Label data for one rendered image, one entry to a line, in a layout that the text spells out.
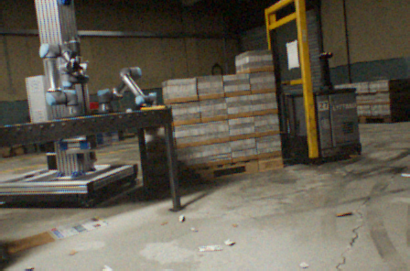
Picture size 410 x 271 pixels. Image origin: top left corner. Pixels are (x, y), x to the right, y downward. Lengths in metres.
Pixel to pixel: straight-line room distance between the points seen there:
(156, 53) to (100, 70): 1.86
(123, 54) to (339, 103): 7.64
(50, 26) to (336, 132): 3.12
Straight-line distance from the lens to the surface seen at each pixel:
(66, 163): 3.86
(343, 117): 4.30
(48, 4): 3.96
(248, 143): 3.91
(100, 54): 10.58
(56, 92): 3.47
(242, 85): 3.87
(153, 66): 11.18
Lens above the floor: 0.83
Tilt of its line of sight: 3 degrees down
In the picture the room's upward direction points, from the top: 6 degrees counter-clockwise
